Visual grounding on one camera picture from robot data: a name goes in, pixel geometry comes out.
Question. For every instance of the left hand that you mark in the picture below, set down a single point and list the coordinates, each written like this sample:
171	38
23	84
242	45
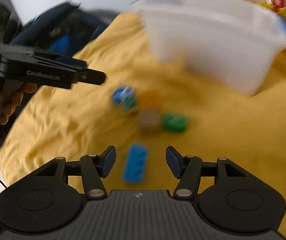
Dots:
15	101

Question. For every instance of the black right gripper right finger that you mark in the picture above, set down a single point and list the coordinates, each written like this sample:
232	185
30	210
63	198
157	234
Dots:
188	170

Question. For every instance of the white plastic storage bin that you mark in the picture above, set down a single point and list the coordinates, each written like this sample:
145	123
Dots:
232	41

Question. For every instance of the blue round toy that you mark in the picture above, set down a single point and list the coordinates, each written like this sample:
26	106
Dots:
121	93

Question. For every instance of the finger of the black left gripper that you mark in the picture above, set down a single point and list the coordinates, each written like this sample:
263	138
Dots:
83	76
50	55

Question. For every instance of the brown toy block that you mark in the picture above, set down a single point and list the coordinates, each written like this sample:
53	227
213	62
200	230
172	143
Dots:
149	120

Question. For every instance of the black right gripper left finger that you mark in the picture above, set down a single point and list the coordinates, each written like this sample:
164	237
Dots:
92	168

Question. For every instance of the blue toy brick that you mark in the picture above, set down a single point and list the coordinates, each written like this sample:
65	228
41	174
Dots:
135	166

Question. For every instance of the green toy brick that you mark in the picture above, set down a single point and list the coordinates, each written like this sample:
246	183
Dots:
174	122

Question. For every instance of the yellow cloth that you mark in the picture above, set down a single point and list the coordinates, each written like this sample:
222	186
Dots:
249	130

